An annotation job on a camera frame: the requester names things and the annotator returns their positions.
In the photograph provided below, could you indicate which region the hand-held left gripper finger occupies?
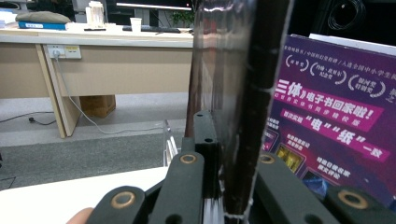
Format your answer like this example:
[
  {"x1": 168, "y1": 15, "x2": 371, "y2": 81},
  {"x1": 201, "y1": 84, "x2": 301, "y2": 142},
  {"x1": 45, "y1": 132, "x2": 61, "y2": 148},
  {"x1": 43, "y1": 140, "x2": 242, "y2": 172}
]
[{"x1": 181, "y1": 109, "x2": 221, "y2": 201}]

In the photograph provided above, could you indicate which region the clear acrylic book rack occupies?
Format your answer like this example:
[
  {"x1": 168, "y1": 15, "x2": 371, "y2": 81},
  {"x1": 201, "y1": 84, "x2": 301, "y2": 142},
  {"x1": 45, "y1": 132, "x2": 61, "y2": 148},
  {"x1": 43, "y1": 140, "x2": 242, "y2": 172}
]
[{"x1": 162, "y1": 119, "x2": 181, "y2": 168}]

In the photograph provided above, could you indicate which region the dark brown magazine red print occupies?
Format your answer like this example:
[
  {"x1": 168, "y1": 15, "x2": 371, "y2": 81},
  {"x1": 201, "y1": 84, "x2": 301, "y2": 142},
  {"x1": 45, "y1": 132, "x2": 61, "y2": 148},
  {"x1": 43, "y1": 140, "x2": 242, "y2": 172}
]
[{"x1": 185, "y1": 0, "x2": 295, "y2": 224}]

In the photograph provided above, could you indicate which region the purple magazine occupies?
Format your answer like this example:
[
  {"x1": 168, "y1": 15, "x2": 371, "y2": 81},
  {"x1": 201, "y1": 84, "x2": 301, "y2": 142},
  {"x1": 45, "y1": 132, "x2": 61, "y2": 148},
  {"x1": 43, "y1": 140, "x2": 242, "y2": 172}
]
[{"x1": 260, "y1": 34, "x2": 396, "y2": 210}]

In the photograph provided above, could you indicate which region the beige wooden office desk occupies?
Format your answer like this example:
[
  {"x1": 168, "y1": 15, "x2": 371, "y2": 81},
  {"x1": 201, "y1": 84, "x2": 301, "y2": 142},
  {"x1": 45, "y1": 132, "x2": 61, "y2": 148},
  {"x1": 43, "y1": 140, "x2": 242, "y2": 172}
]
[{"x1": 0, "y1": 22, "x2": 196, "y2": 140}]

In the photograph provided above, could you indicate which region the brown cardboard box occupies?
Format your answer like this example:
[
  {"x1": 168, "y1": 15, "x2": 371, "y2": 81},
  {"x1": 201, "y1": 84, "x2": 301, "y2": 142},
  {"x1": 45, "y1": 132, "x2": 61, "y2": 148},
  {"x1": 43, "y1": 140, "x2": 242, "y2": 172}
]
[{"x1": 78, "y1": 94, "x2": 117, "y2": 119}]

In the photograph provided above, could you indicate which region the green potted plant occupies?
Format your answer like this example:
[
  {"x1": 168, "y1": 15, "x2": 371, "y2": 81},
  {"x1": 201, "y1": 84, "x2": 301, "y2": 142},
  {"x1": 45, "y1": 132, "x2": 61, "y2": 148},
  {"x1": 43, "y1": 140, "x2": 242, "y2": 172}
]
[{"x1": 170, "y1": 10, "x2": 196, "y2": 28}]

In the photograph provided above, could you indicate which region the white paper cup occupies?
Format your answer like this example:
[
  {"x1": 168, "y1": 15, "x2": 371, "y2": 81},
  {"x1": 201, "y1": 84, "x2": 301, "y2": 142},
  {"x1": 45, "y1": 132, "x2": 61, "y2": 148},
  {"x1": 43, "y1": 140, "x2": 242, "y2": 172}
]
[{"x1": 129, "y1": 17, "x2": 143, "y2": 34}]

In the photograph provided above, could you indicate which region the black monitor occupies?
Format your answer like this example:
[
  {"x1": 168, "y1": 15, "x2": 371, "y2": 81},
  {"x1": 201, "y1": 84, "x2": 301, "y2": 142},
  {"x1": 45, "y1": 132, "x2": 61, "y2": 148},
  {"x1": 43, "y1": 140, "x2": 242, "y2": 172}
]
[{"x1": 106, "y1": 0, "x2": 194, "y2": 27}]

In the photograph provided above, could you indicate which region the white table cover sheet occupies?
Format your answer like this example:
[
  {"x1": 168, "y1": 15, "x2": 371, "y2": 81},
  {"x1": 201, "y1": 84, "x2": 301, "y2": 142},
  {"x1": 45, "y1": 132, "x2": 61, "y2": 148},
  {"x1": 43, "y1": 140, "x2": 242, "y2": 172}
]
[{"x1": 0, "y1": 166, "x2": 171, "y2": 224}]

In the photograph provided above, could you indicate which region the translucent white container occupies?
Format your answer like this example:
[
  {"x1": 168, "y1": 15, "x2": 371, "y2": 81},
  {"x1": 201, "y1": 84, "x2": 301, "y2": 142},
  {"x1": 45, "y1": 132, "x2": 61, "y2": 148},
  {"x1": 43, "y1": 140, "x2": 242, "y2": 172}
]
[{"x1": 85, "y1": 0, "x2": 106, "y2": 30}]

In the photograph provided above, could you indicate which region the blue flat box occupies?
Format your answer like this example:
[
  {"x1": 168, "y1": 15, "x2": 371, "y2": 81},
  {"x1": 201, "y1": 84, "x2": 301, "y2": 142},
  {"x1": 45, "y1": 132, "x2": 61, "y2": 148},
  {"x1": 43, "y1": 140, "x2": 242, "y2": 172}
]
[{"x1": 17, "y1": 21, "x2": 68, "y2": 32}]

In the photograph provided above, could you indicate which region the grey cushion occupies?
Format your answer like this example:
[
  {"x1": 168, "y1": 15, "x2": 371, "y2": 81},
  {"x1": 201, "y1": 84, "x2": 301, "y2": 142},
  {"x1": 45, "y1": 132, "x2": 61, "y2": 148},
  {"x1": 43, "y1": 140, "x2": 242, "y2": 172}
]
[{"x1": 15, "y1": 10, "x2": 72, "y2": 25}]

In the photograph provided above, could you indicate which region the white floor cable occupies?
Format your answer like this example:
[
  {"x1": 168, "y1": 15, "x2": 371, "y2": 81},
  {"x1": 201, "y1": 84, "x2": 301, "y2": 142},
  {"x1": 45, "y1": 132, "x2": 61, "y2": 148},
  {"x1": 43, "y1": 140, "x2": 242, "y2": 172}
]
[{"x1": 53, "y1": 52, "x2": 164, "y2": 135}]

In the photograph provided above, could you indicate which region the white wall power socket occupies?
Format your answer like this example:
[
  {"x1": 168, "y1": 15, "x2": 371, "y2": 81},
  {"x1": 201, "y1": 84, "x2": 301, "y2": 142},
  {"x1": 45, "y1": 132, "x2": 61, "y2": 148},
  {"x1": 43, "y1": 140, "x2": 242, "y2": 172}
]
[{"x1": 46, "y1": 44, "x2": 82, "y2": 61}]

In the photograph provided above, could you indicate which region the black cable with plug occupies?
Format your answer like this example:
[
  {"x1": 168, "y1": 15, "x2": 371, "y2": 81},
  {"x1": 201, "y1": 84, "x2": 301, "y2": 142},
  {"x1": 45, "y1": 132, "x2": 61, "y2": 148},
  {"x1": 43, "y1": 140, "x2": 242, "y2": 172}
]
[{"x1": 0, "y1": 110, "x2": 57, "y2": 127}]

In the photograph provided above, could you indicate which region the coiled black cable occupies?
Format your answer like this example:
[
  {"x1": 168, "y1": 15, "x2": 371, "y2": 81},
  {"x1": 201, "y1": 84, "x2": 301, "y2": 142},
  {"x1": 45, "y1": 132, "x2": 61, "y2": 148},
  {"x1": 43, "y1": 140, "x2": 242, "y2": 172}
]
[{"x1": 326, "y1": 0, "x2": 367, "y2": 32}]

